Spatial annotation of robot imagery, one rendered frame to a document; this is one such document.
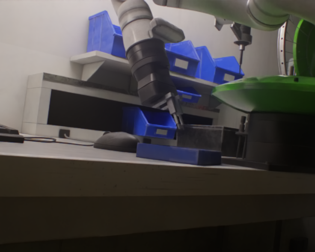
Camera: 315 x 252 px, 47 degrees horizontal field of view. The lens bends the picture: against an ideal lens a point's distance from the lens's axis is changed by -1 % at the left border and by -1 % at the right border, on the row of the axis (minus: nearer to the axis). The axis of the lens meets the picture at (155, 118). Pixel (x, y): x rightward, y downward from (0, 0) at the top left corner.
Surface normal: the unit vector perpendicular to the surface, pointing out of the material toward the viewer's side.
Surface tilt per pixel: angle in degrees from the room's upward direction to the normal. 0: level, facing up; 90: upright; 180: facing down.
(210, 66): 92
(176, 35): 153
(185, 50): 88
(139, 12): 70
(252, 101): 157
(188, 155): 90
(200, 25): 90
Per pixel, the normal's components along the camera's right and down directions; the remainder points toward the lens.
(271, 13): -0.32, 0.88
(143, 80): -0.66, -0.41
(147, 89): -0.60, -0.11
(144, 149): -0.42, -0.10
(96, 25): -0.78, -0.08
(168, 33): 0.26, 0.91
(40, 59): 0.62, 0.03
